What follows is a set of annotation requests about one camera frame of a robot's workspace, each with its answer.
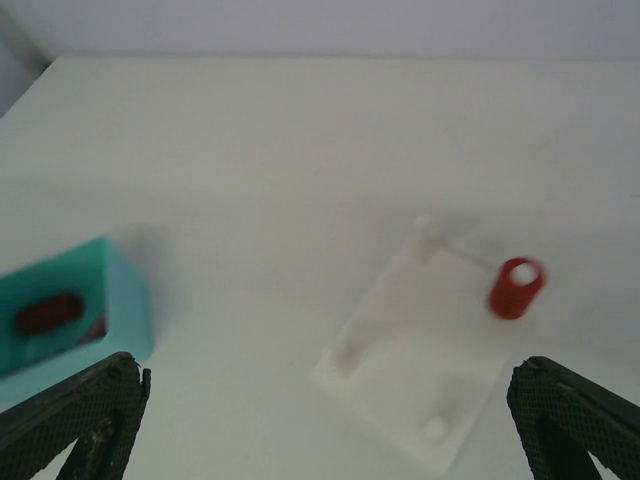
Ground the teal plastic parts bin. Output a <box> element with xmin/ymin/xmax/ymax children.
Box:
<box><xmin>1</xmin><ymin>237</ymin><xmax>152</xmax><ymax>405</ymax></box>

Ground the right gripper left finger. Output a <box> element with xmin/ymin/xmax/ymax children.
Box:
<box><xmin>1</xmin><ymin>352</ymin><xmax>151</xmax><ymax>479</ymax></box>

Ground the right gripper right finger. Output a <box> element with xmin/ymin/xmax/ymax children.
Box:
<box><xmin>506</xmin><ymin>356</ymin><xmax>639</xmax><ymax>479</ymax></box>

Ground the white base plate with pegs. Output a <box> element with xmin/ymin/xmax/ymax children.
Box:
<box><xmin>313</xmin><ymin>217</ymin><xmax>525</xmax><ymax>475</ymax></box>

